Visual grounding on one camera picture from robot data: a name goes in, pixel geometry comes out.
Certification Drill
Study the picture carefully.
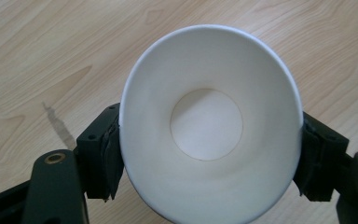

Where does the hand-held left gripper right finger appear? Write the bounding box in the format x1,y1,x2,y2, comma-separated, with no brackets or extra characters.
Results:
292,111,351,203

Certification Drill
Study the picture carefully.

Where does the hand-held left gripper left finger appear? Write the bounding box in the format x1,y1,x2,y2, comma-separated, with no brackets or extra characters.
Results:
76,103,126,203

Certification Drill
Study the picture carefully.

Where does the floral white paper cup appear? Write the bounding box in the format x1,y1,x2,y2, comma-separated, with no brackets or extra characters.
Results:
118,23,304,224

